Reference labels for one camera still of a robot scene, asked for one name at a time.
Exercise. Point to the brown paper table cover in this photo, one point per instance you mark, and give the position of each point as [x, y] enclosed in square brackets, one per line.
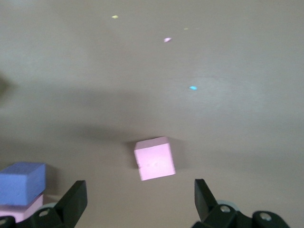
[71, 59]

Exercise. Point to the pink foam cube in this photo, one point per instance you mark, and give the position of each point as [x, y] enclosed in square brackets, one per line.
[154, 159]
[21, 211]

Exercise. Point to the tiny blue foam crumb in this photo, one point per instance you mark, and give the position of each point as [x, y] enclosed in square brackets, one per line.
[193, 88]

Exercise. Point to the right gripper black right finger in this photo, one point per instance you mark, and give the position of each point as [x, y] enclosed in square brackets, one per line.
[209, 209]

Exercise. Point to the purple foam cube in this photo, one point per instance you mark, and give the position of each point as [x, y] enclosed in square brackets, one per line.
[19, 183]

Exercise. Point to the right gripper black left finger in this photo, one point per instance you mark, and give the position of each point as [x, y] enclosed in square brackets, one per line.
[71, 206]

